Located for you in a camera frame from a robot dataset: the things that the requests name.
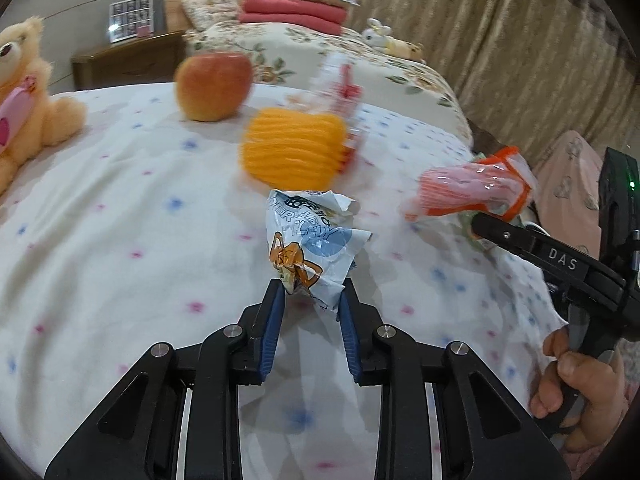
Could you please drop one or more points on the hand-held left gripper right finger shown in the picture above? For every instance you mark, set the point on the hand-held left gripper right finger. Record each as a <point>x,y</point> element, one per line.
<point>350,332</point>

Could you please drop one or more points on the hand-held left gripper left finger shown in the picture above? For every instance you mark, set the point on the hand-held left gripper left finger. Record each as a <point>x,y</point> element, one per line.
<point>272,330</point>

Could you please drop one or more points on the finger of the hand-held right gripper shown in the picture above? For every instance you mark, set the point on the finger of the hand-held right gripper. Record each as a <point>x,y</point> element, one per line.
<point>530,250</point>

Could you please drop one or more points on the blue white snack wrapper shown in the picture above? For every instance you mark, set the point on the blue white snack wrapper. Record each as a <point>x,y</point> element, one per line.
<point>305,250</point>

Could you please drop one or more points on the orange pink clear packet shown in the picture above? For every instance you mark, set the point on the orange pink clear packet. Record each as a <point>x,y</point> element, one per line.
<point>465,187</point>

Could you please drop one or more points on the orange ribbed foam net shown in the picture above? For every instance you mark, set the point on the orange ribbed foam net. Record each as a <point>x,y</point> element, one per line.
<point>292,147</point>

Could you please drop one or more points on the white plastic bag red print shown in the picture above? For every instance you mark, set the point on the white plastic bag red print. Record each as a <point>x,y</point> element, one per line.
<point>340,90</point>

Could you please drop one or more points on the person's right hand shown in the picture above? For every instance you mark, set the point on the person's right hand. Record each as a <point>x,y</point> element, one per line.
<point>597,400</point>

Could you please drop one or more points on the pink heart-print cloth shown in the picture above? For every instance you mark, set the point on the pink heart-print cloth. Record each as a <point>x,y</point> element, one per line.
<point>565,180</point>

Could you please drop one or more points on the white dotted blanket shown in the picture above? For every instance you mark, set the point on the white dotted blanket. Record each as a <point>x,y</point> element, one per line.
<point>125,260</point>

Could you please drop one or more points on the beige patterned curtain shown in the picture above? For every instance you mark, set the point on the beige patterned curtain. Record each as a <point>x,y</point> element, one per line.
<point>500,35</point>

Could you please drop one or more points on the yellow spotted plush toy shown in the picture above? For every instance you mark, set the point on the yellow spotted plush toy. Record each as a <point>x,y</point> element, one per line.
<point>405,50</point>

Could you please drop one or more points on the red apple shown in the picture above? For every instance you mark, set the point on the red apple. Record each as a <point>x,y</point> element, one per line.
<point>212,87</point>

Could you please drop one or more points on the white rabbit plush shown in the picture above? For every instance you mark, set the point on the white rabbit plush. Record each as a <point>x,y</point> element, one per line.
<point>376,34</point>

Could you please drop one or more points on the floral bedspread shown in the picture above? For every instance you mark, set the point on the floral bedspread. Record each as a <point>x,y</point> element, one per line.
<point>300,60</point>

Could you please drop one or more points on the wooden nightstand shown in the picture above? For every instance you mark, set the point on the wooden nightstand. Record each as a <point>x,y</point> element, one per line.
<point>125,62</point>

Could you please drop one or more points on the red folded blanket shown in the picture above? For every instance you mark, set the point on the red folded blanket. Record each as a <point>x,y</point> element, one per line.
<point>292,12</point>

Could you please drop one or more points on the floral pillow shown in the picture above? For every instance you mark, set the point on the floral pillow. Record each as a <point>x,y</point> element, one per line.
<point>210,7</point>

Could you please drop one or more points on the cream teddy bear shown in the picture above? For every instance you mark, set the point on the cream teddy bear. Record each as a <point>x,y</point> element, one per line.
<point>25,110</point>

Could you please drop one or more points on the photo collage frame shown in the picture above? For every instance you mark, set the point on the photo collage frame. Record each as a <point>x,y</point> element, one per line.
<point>131,19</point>

